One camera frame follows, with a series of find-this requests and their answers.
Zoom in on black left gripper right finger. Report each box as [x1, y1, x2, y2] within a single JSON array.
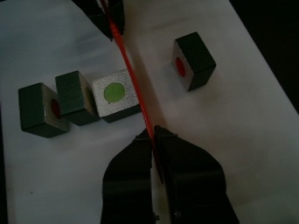
[[153, 124, 240, 224]]

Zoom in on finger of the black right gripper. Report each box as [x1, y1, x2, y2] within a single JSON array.
[[105, 0, 126, 37], [70, 0, 114, 41]]

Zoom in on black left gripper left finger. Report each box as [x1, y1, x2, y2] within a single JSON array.
[[98, 128, 157, 224]]

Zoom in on orange toy knife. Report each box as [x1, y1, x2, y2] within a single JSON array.
[[97, 0, 164, 186]]

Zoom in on toy sushi piece red centre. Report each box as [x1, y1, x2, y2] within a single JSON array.
[[170, 31, 217, 93], [17, 82, 70, 139]]

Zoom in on toy sushi piece green centre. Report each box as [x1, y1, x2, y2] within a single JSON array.
[[90, 68, 144, 124]]

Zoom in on toy sushi piece dark green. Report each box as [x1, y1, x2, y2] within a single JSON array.
[[53, 70, 100, 127]]

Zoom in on white cutting mat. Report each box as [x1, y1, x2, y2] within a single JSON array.
[[0, 0, 299, 224]]

